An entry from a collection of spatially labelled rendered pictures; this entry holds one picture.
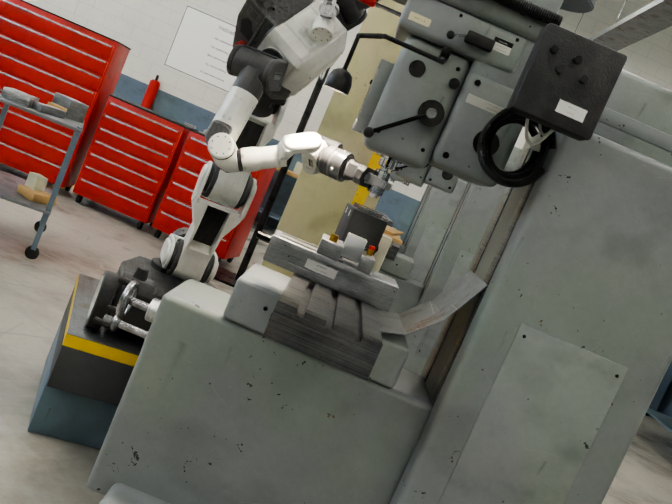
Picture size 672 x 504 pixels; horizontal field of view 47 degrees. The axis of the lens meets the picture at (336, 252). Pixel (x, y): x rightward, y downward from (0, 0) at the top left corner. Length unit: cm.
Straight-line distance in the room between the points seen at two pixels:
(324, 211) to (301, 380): 191
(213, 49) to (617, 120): 964
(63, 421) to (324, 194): 177
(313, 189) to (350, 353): 241
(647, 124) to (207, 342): 130
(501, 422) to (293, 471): 58
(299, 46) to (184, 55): 916
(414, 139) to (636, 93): 59
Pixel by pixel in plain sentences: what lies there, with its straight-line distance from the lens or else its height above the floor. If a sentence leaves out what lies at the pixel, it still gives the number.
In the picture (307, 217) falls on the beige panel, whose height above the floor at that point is 93.
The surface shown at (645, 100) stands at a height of 171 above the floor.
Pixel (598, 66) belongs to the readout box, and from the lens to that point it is 192.
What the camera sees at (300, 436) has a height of 52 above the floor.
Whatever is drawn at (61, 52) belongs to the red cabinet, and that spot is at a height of 118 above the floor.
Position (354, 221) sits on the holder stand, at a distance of 248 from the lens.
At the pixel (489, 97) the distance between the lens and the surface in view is 211.
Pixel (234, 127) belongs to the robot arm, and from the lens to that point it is 230.
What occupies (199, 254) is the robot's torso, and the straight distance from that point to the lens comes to 286.
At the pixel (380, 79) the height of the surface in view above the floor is 150.
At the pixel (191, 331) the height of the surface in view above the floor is 67.
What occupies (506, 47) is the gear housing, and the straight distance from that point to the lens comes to 213.
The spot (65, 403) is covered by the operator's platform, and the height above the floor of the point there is 13.
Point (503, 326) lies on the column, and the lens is 203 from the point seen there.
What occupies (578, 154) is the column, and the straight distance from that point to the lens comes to 204.
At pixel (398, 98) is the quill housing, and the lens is 210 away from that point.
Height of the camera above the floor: 124
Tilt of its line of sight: 6 degrees down
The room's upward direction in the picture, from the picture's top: 23 degrees clockwise
